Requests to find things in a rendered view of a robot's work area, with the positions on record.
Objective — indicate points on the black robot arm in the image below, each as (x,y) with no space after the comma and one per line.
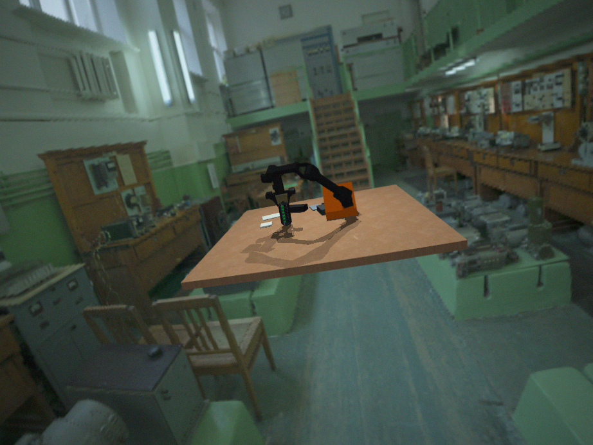
(312,173)

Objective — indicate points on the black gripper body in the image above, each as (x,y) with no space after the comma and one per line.
(279,189)

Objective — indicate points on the dark grey controller unit with white label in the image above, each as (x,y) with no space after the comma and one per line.
(285,215)

